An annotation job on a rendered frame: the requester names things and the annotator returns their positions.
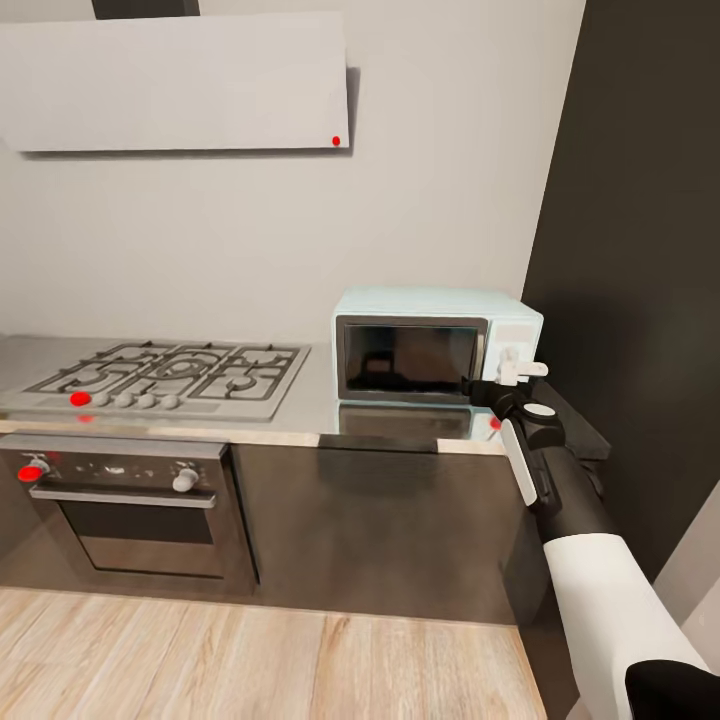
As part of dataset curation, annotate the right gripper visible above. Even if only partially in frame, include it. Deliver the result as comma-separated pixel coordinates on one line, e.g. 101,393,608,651
461,376,533,414

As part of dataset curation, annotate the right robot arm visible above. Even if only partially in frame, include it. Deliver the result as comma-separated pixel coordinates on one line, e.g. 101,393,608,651
461,361,720,720

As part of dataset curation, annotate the microwave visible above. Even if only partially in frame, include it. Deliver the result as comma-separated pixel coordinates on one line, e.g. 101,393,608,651
331,285,544,405

